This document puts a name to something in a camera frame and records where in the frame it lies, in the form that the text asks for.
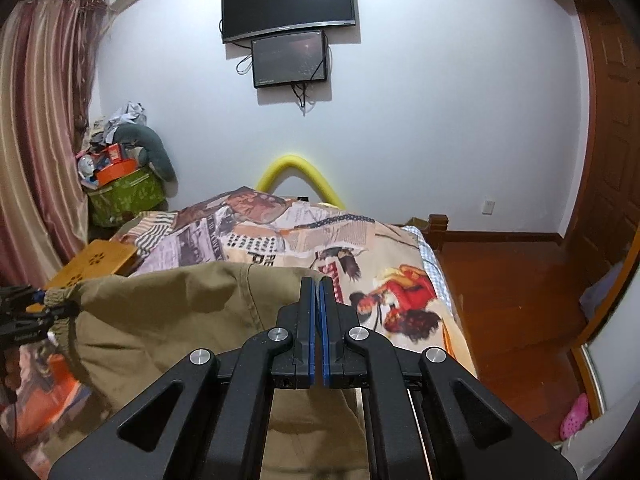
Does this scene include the yellow foam tube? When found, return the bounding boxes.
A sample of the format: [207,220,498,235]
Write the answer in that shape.
[255,154,346,209]

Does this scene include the black wall television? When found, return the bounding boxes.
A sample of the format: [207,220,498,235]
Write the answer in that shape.
[221,0,357,44]

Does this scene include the wooden lap tray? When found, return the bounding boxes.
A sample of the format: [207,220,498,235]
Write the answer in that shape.
[44,240,141,292]

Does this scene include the black monitor cable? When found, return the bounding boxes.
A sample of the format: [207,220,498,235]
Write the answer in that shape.
[291,80,317,116]

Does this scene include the pile of clothes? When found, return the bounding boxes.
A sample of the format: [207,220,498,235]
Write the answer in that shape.
[90,102,149,147]

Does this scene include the wooden bed post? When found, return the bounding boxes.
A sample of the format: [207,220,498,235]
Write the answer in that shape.
[427,214,449,252]

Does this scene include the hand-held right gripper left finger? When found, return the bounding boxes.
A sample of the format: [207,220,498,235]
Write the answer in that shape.
[47,276,317,480]

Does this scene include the green storage box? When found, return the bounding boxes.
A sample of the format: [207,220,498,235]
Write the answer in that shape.
[86,167,168,228]

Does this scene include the pink slipper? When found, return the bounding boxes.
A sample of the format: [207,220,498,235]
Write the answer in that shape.
[560,392,592,439]

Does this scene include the checkered bed sheet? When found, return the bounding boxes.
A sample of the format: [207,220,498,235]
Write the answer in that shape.
[402,225,463,323]

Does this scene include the orange box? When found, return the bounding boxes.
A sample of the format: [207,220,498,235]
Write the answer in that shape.
[95,157,139,187]

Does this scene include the khaki pants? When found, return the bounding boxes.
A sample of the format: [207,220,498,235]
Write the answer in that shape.
[42,262,368,480]

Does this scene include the printed blanket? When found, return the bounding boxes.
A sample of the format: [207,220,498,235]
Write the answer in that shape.
[0,186,478,480]

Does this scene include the striped pink curtain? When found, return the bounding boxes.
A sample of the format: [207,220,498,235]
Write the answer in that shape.
[0,0,112,283]

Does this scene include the small black wall monitor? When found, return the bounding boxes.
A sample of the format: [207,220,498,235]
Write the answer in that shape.
[251,30,328,89]

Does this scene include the wooden door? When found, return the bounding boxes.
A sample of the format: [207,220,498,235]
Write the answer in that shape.
[565,0,640,288]

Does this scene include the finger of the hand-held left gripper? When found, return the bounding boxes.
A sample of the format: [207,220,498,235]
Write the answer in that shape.
[0,285,47,307]
[7,302,81,325]

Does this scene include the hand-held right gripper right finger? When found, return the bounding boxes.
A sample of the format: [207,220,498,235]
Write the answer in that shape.
[319,276,576,480]

